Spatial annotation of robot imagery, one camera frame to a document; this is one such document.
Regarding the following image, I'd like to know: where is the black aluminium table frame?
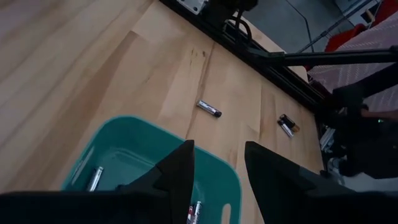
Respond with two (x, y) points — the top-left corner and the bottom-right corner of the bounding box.
(160, 0), (398, 114)

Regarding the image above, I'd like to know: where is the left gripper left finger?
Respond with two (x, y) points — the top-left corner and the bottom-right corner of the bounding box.
(116, 139), (196, 224)

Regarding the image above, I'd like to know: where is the black copper Duracell battery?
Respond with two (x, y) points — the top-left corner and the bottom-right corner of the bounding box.
(279, 113), (301, 133)

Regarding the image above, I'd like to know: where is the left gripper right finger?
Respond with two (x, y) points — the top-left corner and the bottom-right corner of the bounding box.
(244, 141), (352, 224)

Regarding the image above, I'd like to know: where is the teal plastic bin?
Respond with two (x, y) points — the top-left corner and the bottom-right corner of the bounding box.
(60, 114), (243, 224)

